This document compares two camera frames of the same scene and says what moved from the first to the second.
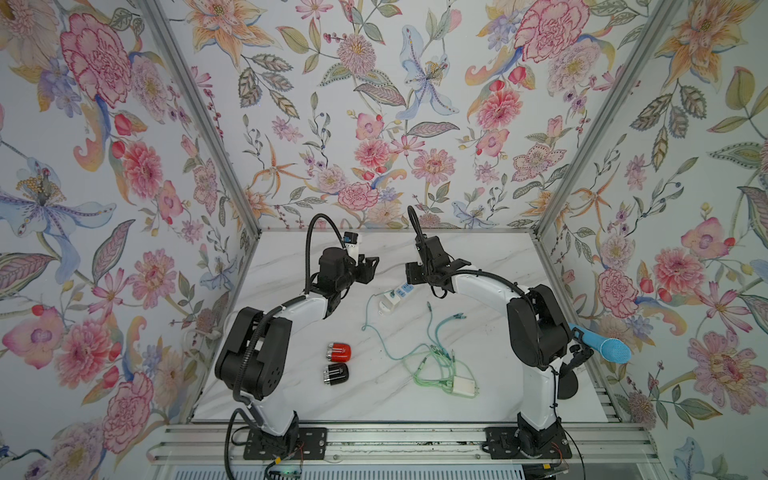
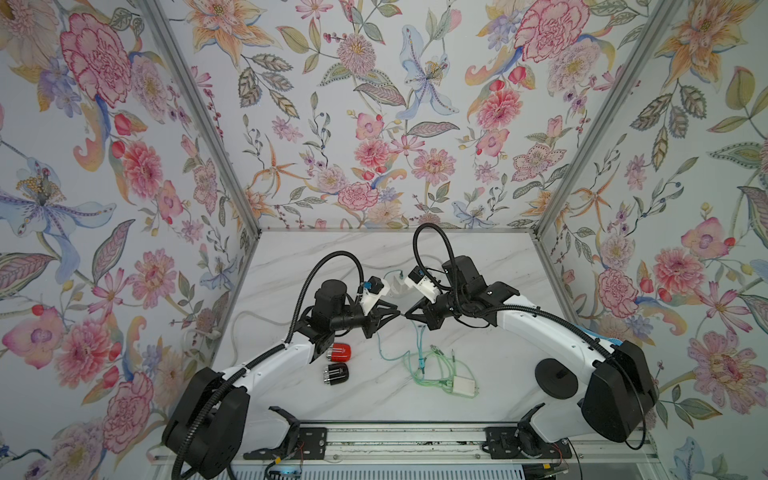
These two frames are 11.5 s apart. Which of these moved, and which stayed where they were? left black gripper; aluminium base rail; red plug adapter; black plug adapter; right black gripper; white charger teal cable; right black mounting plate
Moved: right black gripper; white charger teal cable; left black gripper
Stayed: right black mounting plate; black plug adapter; red plug adapter; aluminium base rail
